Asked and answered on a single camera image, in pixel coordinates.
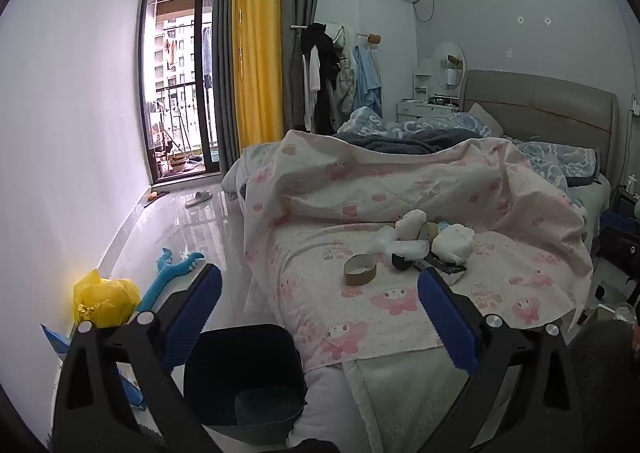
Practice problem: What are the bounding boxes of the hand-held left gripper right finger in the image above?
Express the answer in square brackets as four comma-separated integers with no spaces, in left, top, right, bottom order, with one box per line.
[416,267,586,453]

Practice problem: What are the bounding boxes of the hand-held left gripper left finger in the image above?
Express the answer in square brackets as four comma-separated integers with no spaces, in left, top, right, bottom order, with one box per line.
[52,263,223,453]

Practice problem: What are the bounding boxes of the black snack packet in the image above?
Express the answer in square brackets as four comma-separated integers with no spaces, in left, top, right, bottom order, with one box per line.
[420,255,468,284]

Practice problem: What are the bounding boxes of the dark teal trash bin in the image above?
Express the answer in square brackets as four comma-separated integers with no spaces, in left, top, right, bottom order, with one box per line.
[182,324,308,444]

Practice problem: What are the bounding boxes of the blue dinosaur grabber toy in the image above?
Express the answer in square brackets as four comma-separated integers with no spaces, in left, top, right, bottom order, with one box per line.
[135,248,206,314]

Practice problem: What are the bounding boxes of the white fluffy blanket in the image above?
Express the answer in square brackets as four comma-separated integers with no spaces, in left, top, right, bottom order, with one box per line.
[342,345,476,453]

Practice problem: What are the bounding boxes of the yellow plastic bag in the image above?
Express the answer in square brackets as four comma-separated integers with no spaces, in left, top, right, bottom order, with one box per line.
[73,269,142,329]

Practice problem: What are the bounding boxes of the cardboard tape roll core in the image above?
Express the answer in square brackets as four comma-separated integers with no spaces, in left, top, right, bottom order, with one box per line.
[343,253,378,286]

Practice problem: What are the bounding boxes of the clear plastic wrapper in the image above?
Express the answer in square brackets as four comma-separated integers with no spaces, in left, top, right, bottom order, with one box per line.
[370,226,431,264]

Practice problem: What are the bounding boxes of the bed with white sheet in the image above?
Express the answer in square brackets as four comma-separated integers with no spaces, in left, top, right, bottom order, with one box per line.
[221,143,613,453]

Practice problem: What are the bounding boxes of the pink print duvet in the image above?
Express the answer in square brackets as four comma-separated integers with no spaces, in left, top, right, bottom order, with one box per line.
[242,130,593,374]

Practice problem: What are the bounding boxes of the dark grey blanket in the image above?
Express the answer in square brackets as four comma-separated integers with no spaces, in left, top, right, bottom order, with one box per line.
[340,128,481,155]

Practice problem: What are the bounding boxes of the blue patterned blanket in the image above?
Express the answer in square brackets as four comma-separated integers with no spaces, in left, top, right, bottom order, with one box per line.
[340,108,601,190]

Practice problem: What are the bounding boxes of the dark bedside table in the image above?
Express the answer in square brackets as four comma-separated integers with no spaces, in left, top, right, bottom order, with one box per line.
[597,183,640,284]

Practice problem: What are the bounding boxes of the beige pillow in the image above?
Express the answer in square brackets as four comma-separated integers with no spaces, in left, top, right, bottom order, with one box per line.
[467,103,503,137]

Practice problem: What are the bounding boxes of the white dresser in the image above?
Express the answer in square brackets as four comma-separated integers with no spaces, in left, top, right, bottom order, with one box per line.
[397,58,461,123]

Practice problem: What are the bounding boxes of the balcony glass door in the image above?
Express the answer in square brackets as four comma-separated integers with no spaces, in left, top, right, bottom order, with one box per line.
[140,0,221,184]

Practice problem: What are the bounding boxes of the beige bed headboard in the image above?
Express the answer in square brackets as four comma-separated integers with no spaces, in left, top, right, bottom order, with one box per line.
[460,69,618,184]

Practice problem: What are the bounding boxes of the light blue garment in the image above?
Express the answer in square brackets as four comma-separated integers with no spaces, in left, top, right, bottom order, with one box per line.
[352,46,383,116]

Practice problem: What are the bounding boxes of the white standing fan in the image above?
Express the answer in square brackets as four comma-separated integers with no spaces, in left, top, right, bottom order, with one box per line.
[432,40,467,106]

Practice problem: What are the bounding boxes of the white coat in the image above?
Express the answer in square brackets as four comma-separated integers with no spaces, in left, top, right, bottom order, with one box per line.
[334,26,359,120]

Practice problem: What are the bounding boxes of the yellow curtain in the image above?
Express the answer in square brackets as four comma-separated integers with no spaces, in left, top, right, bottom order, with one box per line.
[231,0,286,149]

